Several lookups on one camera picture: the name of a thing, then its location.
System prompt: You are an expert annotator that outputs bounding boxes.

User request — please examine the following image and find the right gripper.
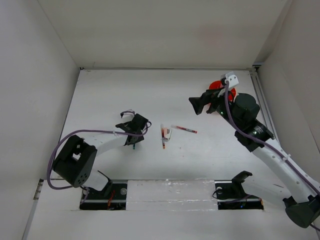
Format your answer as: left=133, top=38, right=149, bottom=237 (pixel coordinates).
left=188, top=86, right=241, bottom=130

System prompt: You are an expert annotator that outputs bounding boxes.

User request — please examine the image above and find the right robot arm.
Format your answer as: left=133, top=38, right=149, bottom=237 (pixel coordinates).
left=188, top=88, right=320, bottom=228

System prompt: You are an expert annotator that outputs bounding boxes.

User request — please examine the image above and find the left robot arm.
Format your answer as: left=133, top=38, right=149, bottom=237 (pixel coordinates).
left=46, top=111, right=152, bottom=199

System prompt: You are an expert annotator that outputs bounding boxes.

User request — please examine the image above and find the orange gel pen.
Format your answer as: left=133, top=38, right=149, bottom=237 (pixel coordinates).
left=160, top=124, right=167, bottom=149

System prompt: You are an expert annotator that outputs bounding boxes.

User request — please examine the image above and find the orange round organizer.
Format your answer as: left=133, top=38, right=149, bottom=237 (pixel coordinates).
left=209, top=80, right=237, bottom=102

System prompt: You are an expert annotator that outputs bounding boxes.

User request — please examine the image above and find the red gel pen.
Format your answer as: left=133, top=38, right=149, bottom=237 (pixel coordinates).
left=171, top=125, right=198, bottom=134

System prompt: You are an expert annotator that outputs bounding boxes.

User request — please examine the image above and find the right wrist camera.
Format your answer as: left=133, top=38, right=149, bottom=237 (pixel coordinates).
left=220, top=71, right=239, bottom=89

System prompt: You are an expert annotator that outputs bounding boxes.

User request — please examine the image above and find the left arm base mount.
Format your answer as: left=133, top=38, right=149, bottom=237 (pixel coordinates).
left=79, top=171, right=128, bottom=211

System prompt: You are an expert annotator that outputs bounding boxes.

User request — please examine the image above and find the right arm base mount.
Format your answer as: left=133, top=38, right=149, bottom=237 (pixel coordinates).
left=212, top=171, right=264, bottom=210

